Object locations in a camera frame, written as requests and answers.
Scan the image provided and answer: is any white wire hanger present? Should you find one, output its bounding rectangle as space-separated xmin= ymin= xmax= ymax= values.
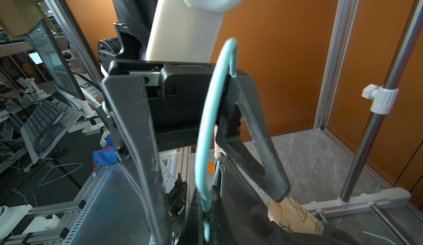
xmin=195 ymin=38 xmax=237 ymax=243

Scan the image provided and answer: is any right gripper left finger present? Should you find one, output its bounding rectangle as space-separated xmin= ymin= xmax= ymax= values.
xmin=102 ymin=74 xmax=171 ymax=245

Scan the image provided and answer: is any wire hanger on floor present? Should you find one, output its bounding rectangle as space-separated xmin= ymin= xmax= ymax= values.
xmin=37 ymin=161 xmax=84 ymax=188

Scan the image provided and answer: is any black computer keyboard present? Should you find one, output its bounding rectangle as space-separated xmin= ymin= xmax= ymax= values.
xmin=26 ymin=101 xmax=63 ymax=136

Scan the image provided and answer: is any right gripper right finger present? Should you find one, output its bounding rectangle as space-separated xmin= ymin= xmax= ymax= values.
xmin=216 ymin=76 xmax=291 ymax=202

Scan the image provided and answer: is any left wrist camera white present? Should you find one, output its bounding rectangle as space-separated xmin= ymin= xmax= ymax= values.
xmin=146 ymin=0 xmax=242 ymax=63

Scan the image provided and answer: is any grey garment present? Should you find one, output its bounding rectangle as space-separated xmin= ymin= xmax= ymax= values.
xmin=178 ymin=155 xmax=361 ymax=245

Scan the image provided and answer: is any beige patterned cloth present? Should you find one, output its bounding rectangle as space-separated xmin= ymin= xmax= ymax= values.
xmin=267 ymin=196 xmax=325 ymax=235

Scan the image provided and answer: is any computer monitor on desk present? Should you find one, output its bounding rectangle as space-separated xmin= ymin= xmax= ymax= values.
xmin=27 ymin=19 xmax=85 ymax=101

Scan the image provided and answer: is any metal clothes drying rack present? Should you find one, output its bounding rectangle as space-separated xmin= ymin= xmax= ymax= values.
xmin=303 ymin=0 xmax=423 ymax=245

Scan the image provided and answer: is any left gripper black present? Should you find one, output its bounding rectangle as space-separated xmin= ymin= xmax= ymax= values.
xmin=98 ymin=22 xmax=215 ymax=153

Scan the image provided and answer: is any orange rectangular tag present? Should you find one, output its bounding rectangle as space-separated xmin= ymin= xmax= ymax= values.
xmin=207 ymin=162 xmax=215 ymax=176

